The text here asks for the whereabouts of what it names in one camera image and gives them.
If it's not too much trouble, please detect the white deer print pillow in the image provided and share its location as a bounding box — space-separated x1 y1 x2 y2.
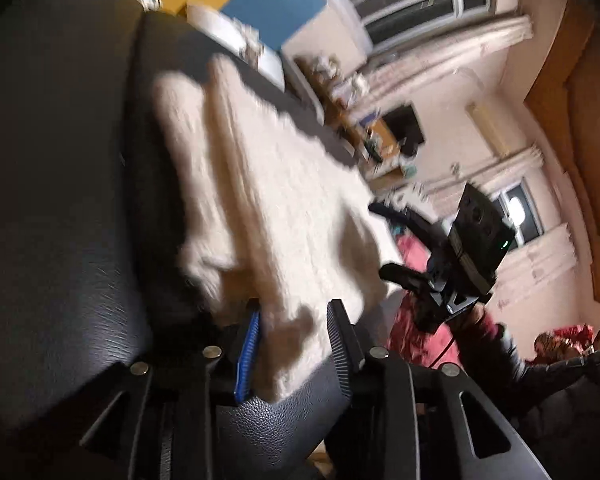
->
185 2 286 86

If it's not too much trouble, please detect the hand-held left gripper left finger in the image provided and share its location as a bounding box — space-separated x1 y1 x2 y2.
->
55 299 260 480

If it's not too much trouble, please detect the black flat screen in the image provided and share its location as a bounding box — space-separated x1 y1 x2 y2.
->
382 105 426 156

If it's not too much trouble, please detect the white knit sweater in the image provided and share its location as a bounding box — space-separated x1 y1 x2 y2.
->
150 55 406 403

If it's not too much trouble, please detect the wall air conditioner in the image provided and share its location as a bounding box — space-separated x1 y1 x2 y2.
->
465 102 511 156

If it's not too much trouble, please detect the pink ruffled bedspread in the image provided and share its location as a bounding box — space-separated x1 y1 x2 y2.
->
387 232 461 366

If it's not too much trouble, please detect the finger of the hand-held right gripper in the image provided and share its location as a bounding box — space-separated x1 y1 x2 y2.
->
370 203 448 256
379 264 438 301

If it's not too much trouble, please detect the person's right forearm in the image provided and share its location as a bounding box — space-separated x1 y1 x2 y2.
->
460 310 600 411

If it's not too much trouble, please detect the wooden desk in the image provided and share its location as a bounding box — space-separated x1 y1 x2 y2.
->
295 55 376 161

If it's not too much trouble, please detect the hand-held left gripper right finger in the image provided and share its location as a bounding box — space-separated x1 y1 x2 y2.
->
325 298 553 480

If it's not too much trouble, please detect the small window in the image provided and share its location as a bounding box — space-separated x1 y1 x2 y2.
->
495 182 546 251

